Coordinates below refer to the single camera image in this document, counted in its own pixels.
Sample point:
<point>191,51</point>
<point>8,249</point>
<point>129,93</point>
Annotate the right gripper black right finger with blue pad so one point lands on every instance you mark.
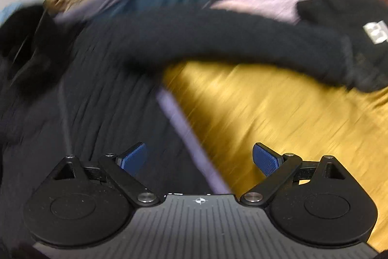
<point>317,203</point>

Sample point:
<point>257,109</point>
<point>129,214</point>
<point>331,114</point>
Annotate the golden yellow blanket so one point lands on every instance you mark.
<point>230,108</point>

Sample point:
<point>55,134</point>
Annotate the black garment with white label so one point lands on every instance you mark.
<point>364,22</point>

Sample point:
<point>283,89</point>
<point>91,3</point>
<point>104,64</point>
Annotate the lavender printed bed sheet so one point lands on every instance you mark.
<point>283,10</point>

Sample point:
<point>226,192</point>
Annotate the black quilted jacket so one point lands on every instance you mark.
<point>91,88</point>

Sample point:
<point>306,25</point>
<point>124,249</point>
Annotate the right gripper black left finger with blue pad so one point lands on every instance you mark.
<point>86,203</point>

